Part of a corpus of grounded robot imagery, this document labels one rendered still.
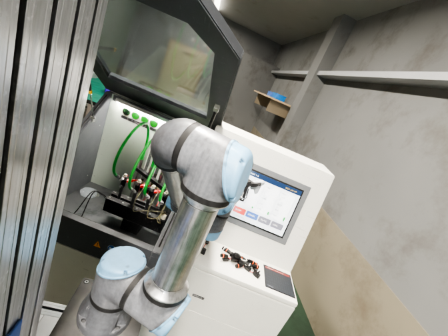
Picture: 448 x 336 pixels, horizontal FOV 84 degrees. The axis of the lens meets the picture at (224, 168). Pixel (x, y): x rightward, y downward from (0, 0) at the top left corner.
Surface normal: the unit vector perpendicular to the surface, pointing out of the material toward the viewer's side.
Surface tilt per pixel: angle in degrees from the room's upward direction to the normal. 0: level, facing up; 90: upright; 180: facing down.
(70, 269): 90
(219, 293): 90
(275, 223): 76
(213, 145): 45
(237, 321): 90
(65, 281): 90
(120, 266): 7
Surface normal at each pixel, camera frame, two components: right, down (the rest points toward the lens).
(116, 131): -0.09, 0.30
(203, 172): -0.34, 0.18
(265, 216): 0.00, 0.09
